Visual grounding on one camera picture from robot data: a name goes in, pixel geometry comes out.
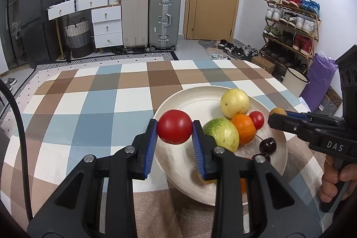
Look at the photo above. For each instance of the patterned doormat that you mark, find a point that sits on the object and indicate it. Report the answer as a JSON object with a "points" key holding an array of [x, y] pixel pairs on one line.
{"points": [[332, 100]]}

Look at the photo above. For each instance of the dark glass cabinet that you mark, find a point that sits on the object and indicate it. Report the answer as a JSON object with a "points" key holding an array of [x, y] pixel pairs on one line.
{"points": [[9, 20]]}

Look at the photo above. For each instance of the person's right hand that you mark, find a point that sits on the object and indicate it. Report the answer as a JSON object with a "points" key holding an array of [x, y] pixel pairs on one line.
{"points": [[330, 179]]}

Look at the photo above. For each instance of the brown longan fruit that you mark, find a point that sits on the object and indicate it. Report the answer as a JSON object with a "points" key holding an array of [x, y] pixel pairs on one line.
{"points": [[278, 111]]}

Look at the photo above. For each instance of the yellow passion fruit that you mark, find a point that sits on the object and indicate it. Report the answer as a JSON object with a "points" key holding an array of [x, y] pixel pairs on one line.
{"points": [[234, 102]]}

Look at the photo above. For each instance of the grey floor mat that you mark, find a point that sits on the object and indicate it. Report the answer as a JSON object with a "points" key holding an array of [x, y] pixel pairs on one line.
{"points": [[207, 43]]}

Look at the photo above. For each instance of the beige suitcase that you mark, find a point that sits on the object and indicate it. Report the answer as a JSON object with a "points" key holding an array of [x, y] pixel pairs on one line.
{"points": [[135, 20]]}

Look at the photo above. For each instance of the grey slipper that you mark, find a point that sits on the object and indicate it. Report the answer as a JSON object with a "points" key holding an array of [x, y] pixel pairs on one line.
{"points": [[11, 83]]}

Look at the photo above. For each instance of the white round plate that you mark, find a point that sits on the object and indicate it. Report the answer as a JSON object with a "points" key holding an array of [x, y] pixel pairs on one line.
{"points": [[195, 104]]}

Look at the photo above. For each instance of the silver suitcase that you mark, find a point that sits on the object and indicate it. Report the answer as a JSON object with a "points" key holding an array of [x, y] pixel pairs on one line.
{"points": [[164, 19]]}

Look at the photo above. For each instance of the woven laundry basket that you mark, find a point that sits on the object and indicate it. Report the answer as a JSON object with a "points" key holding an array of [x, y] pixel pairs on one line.
{"points": [[78, 38]]}

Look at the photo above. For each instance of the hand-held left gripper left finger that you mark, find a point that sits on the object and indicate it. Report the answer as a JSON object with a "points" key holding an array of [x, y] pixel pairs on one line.
{"points": [[150, 148]]}

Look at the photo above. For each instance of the white bucket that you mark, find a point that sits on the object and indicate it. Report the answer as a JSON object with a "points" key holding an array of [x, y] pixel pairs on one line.
{"points": [[294, 84]]}

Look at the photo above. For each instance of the small red tomato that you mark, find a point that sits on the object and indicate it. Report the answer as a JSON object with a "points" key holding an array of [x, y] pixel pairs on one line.
{"points": [[257, 119]]}

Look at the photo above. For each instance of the large red tomato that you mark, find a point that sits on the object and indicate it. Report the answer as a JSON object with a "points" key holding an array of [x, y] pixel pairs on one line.
{"points": [[174, 126]]}

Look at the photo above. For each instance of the dark red cherry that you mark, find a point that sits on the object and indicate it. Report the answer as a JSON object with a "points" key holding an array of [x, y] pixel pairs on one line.
{"points": [[267, 158], [268, 144]]}

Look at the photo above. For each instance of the purple bag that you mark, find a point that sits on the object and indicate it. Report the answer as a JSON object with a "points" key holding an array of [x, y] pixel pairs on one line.
{"points": [[319, 81]]}

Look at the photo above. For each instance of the black and white rug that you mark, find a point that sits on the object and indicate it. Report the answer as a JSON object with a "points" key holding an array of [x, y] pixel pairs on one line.
{"points": [[111, 58]]}

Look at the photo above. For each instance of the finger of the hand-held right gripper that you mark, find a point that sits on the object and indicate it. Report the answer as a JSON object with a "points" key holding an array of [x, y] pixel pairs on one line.
{"points": [[287, 125], [295, 115]]}

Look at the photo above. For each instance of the dark grey fridge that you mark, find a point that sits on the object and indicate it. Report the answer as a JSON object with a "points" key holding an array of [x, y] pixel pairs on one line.
{"points": [[40, 6]]}

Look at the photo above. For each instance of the brown cardboard box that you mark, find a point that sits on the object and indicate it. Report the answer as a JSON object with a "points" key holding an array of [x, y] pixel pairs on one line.
{"points": [[262, 64]]}

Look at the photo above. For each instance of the white desk with drawers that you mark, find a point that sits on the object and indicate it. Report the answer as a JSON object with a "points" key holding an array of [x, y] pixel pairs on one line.
{"points": [[107, 29]]}

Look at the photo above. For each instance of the pile of dark shoes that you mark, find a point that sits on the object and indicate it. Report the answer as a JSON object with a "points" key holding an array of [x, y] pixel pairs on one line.
{"points": [[237, 50]]}

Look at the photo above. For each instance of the shoe rack with shoes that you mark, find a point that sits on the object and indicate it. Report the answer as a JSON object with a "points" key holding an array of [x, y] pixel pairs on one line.
{"points": [[301, 42]]}

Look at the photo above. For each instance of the orange mandarin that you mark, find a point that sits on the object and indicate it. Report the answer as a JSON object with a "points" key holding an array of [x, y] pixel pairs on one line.
{"points": [[245, 129]]}

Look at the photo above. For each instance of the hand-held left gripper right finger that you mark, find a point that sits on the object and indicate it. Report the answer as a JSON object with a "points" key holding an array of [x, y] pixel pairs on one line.
{"points": [[198, 151]]}

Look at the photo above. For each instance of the checkered tablecloth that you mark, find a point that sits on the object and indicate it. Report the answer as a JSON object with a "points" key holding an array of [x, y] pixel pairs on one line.
{"points": [[83, 121]]}

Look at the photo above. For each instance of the green passion fruit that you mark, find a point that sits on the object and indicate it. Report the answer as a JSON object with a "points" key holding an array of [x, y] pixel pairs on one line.
{"points": [[223, 134]]}

